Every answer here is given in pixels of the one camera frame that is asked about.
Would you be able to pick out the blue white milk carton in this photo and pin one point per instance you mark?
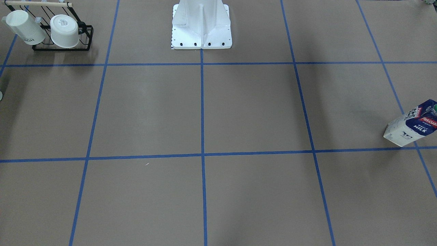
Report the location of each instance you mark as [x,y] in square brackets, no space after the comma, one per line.
[413,125]

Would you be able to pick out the white mug upside down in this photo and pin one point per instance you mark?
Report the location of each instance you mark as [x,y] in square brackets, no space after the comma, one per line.
[64,31]

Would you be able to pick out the white mug with lettering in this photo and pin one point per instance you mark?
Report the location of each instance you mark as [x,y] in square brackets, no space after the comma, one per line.
[23,25]

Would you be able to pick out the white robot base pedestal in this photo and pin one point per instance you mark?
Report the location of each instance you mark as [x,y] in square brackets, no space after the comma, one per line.
[201,24]

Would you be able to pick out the black wire mug rack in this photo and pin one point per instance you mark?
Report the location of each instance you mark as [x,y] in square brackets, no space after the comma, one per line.
[47,25]

